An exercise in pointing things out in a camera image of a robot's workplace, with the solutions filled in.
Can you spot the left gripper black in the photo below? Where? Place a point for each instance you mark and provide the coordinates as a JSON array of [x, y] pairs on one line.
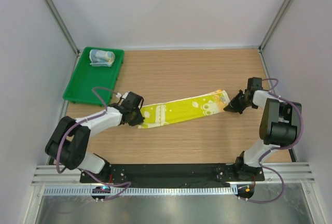
[[138, 120]]

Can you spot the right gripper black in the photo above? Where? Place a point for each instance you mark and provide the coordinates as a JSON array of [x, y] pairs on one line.
[[233, 107]]

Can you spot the yellow green patterned towel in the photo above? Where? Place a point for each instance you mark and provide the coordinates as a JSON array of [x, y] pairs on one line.
[[160, 114]]

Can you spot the blue polka dot towel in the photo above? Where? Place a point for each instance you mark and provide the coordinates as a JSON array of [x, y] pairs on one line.
[[101, 58]]

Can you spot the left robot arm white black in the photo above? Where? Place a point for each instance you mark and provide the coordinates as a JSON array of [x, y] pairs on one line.
[[69, 141]]

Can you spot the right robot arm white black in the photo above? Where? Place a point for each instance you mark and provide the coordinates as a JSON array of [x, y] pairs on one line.
[[280, 128]]

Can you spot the green plastic tray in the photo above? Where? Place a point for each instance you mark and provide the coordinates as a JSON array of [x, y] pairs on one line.
[[85, 77]]

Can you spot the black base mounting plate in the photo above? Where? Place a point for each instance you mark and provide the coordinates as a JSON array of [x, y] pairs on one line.
[[174, 176]]

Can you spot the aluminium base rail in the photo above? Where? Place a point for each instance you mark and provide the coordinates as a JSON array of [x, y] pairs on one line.
[[293, 172]]

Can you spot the white slotted cable duct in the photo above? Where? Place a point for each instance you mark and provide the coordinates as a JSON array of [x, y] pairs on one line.
[[104, 191]]

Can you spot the right aluminium frame post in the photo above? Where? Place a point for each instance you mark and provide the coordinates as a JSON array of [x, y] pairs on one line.
[[276, 21]]

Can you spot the aluminium frame post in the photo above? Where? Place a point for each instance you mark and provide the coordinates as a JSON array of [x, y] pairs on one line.
[[276, 21], [58, 19]]

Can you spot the left aluminium frame post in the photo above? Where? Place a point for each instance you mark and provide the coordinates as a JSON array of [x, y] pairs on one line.
[[58, 19]]

